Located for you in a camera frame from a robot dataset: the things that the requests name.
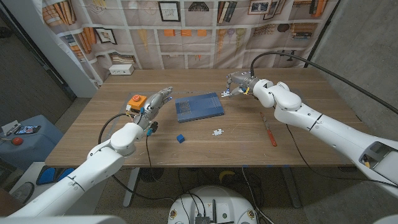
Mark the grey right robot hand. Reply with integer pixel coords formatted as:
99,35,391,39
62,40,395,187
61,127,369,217
226,71,259,98

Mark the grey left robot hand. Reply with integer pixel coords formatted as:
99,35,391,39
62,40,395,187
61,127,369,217
134,86,174,131

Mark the blue puzzle board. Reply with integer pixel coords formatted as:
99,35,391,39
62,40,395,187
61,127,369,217
174,92,225,124

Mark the orange emergency stop button box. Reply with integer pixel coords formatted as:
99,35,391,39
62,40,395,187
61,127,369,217
126,94,147,113

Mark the white power outlet box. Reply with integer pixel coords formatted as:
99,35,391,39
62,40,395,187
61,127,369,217
108,63,135,76

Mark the printed bookshelf backdrop cloth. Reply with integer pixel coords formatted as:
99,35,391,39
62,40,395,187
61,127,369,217
32,0,340,86

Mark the black round floor object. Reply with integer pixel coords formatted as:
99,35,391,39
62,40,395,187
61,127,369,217
139,167,165,183

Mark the white table leg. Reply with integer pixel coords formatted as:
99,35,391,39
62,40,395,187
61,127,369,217
123,167,141,208

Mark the black backdrop pole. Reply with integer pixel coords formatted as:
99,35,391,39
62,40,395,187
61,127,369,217
303,0,342,68

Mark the yellow curved object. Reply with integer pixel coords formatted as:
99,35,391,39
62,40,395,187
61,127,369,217
218,170,236,184

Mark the grey table leg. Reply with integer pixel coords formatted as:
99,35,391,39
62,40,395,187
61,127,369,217
281,166,302,208

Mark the blue stool with phone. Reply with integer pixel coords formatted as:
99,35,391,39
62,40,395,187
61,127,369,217
0,114,65,171

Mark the smartphone with lit screen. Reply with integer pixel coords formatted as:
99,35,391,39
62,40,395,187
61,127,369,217
14,124,42,135

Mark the white base with blue pads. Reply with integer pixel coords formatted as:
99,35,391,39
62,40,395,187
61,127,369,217
9,161,78,203

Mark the white paper item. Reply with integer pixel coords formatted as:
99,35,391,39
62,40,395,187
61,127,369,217
1,119,22,136

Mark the white robot torso edge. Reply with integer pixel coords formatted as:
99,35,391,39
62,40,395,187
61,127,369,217
0,214,127,224

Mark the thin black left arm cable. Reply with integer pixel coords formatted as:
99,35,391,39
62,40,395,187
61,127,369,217
144,134,155,169

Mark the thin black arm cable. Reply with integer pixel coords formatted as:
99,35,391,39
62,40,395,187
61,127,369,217
144,134,155,169
285,123,398,189

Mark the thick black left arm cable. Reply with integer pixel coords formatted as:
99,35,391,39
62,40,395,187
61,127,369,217
98,113,136,146

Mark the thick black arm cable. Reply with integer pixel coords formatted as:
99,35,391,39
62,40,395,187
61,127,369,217
249,51,398,115
98,113,136,146

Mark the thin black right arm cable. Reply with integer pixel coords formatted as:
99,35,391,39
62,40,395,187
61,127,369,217
285,123,398,189

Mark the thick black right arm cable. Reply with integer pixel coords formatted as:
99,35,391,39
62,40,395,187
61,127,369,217
249,51,398,115

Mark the white robot base with cables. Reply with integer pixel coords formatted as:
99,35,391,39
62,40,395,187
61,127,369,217
167,185,258,224

